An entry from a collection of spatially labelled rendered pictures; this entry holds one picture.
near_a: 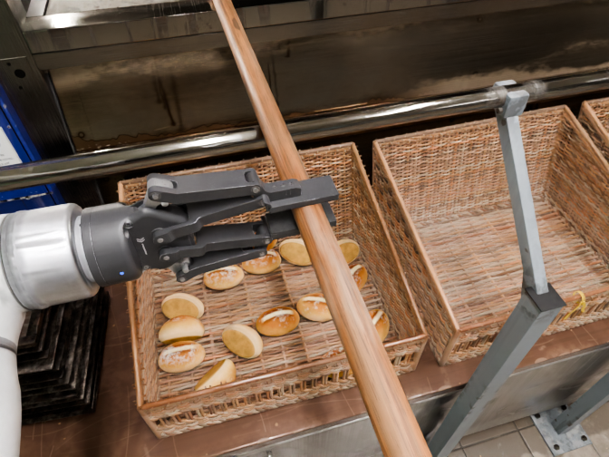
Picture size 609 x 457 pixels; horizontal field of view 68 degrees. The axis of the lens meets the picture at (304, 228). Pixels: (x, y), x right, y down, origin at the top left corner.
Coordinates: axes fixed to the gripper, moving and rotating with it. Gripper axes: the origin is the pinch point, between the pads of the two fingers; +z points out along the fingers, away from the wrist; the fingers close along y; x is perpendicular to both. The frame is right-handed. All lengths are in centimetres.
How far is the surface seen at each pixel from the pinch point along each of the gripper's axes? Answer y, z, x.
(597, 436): 119, 95, 11
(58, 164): 2.3, -25.3, -16.8
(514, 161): 10.1, 35.4, -10.3
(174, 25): 3, -9, -53
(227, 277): 56, -9, -36
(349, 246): 55, 23, -36
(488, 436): 119, 62, 1
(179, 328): 54, -20, -24
